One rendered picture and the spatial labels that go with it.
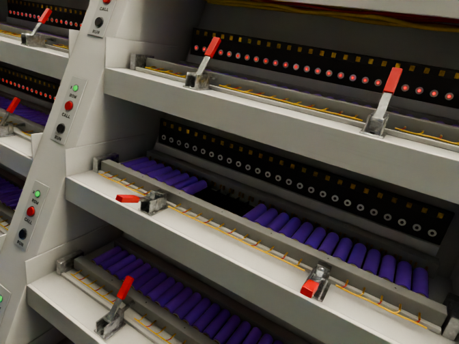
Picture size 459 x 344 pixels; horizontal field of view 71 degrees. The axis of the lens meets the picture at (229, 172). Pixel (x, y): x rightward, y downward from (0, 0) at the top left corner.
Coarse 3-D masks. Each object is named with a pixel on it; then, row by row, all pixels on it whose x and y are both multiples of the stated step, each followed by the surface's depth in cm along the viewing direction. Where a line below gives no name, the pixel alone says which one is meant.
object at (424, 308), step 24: (120, 168) 58; (168, 192) 53; (216, 216) 49; (240, 216) 49; (240, 240) 45; (264, 240) 45; (288, 240) 45; (312, 264) 43; (336, 264) 41; (360, 288) 40; (384, 288) 38; (408, 312) 38; (432, 312) 36
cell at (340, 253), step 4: (340, 240) 49; (344, 240) 48; (348, 240) 48; (340, 244) 47; (344, 244) 47; (348, 244) 47; (336, 248) 46; (340, 248) 46; (344, 248) 46; (348, 248) 47; (336, 252) 45; (340, 252) 45; (344, 252) 45; (348, 252) 46; (332, 256) 44; (336, 256) 44; (340, 256) 44; (344, 256) 44; (344, 260) 44
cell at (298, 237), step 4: (304, 224) 51; (308, 224) 51; (300, 228) 50; (304, 228) 49; (308, 228) 50; (312, 228) 51; (296, 232) 48; (300, 232) 48; (304, 232) 48; (308, 232) 49; (292, 236) 47; (296, 236) 47; (300, 236) 47; (304, 236) 48; (300, 240) 46; (304, 240) 47
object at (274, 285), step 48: (96, 144) 60; (144, 144) 71; (96, 192) 53; (288, 192) 57; (144, 240) 50; (192, 240) 45; (240, 288) 42; (288, 288) 39; (336, 288) 41; (432, 288) 44; (336, 336) 37; (384, 336) 34; (432, 336) 36
